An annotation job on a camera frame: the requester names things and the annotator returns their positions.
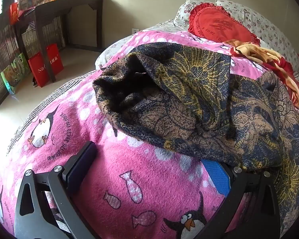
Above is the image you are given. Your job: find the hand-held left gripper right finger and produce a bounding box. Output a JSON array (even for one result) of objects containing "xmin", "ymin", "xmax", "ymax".
[{"xmin": 194, "ymin": 160, "xmax": 282, "ymax": 239}]

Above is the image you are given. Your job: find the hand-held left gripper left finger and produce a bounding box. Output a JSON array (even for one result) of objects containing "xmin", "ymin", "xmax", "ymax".
[{"xmin": 14, "ymin": 141, "xmax": 100, "ymax": 239}]

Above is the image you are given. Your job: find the dark patterned garment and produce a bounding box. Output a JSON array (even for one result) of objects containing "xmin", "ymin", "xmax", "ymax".
[{"xmin": 93, "ymin": 42, "xmax": 299, "ymax": 237}]

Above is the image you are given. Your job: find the pink penguin blanket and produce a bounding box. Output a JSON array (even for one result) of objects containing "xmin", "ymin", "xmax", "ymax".
[{"xmin": 0, "ymin": 30, "xmax": 272, "ymax": 239}]

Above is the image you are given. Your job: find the grey striped mattress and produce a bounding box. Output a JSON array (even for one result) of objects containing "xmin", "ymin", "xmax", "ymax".
[{"xmin": 7, "ymin": 76, "xmax": 105, "ymax": 155}]

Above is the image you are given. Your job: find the green gift bag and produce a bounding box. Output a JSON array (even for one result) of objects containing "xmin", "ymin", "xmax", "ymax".
[{"xmin": 0, "ymin": 53, "xmax": 31, "ymax": 94}]

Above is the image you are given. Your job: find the red yellow floral blanket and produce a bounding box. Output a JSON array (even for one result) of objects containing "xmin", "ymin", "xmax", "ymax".
[{"xmin": 223, "ymin": 39, "xmax": 299, "ymax": 115}]

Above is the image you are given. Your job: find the dark slatted grille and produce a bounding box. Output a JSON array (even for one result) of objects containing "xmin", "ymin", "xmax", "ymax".
[{"xmin": 0, "ymin": 17, "xmax": 65, "ymax": 110}]

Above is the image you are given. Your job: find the red heart-shaped pillow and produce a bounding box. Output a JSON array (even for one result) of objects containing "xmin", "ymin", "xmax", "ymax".
[{"xmin": 188, "ymin": 2, "xmax": 261, "ymax": 46}]

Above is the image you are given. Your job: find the dark wooden table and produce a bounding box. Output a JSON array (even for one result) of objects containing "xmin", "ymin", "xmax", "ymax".
[{"xmin": 15, "ymin": 0, "xmax": 104, "ymax": 82}]

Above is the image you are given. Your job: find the small red bag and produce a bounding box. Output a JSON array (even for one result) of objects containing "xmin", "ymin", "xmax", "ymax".
[{"xmin": 9, "ymin": 2, "xmax": 19, "ymax": 25}]

